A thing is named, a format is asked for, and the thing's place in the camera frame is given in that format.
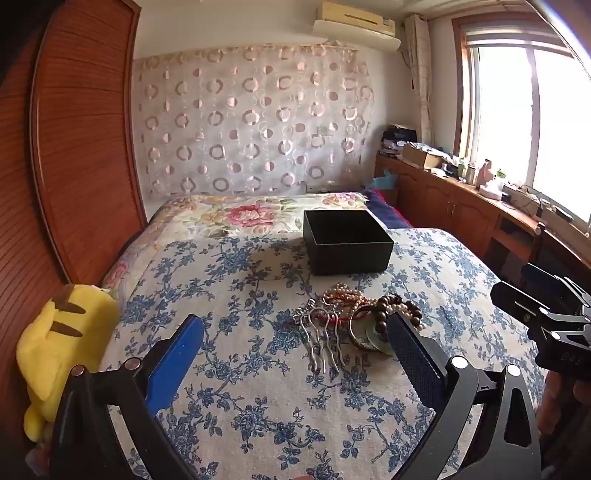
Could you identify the pale green jade disc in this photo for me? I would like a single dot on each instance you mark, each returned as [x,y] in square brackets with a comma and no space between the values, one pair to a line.
[375,345]

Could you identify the tied window curtain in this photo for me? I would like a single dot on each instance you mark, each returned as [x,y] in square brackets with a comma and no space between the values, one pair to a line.
[420,69]

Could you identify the pink figurine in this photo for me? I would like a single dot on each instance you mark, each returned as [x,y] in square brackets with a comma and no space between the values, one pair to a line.
[487,173]

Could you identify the yellow plush toy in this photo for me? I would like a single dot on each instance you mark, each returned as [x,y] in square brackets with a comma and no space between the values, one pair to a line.
[64,350]

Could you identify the white power strip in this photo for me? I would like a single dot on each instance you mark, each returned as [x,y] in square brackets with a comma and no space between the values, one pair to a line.
[526,196]

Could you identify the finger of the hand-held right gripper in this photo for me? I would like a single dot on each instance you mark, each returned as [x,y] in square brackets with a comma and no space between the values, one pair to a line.
[542,278]
[517,300]

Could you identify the open cardboard box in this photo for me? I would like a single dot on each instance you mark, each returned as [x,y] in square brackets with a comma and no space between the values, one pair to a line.
[418,157]

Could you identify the wooden cabinet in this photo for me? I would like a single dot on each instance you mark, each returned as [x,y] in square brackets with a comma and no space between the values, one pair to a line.
[443,203]

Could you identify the dark blue pillow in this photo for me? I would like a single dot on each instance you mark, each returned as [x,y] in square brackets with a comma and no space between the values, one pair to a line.
[388,212]

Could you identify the white air conditioner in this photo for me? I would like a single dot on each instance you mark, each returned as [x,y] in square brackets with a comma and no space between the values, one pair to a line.
[355,32]

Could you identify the pile of clutter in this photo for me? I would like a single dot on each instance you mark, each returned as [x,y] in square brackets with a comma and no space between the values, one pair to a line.
[397,138]

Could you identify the blue floral bedsheet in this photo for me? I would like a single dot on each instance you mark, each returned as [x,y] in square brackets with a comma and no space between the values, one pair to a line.
[277,415]

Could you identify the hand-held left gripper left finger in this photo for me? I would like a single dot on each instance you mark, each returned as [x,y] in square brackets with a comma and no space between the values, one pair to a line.
[178,364]

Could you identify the pink floral quilt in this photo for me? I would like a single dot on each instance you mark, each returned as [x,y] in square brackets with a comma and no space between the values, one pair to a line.
[249,214]

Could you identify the window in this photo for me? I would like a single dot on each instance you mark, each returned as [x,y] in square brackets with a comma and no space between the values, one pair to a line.
[503,115]

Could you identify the circle-patterned sheer curtain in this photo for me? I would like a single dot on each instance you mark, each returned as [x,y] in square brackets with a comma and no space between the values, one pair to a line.
[249,120]

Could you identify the person's right hand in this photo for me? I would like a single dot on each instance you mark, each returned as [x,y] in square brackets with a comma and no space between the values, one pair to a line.
[577,394]

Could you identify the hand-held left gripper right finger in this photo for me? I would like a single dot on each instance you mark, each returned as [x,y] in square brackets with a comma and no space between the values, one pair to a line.
[415,364]

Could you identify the silver hair comb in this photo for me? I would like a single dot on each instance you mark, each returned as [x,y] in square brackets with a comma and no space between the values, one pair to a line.
[318,350]

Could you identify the blue tissue box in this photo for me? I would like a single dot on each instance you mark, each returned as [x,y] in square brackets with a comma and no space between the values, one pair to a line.
[385,181]

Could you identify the black cardboard box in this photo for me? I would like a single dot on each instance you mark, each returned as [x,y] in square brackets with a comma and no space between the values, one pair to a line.
[351,256]

